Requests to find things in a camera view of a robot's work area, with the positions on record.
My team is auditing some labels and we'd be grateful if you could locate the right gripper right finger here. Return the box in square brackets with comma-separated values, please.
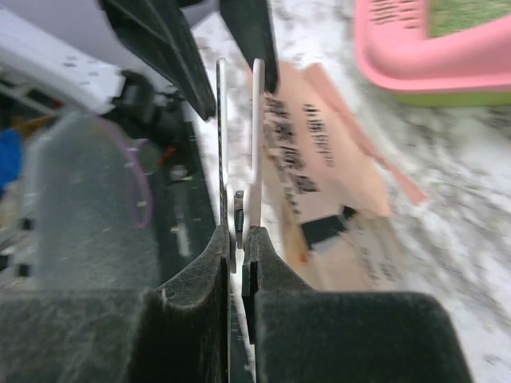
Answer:
[242, 227, 472, 382]

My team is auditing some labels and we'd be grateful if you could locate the green cat litter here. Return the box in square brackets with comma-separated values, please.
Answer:
[429, 0, 511, 38]

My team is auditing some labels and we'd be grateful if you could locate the pink green litter box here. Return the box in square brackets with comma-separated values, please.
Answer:
[353, 1, 510, 107]

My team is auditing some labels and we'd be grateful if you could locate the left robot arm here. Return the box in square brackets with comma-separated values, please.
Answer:
[1, 1, 279, 148]

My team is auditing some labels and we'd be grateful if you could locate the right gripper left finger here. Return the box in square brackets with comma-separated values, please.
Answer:
[1, 227, 230, 382]

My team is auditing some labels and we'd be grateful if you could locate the peach cat litter bag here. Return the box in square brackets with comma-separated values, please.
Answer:
[262, 61, 426, 291]

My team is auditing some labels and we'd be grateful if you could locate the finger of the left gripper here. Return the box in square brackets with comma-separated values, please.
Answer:
[98, 0, 216, 120]
[219, 0, 279, 93]

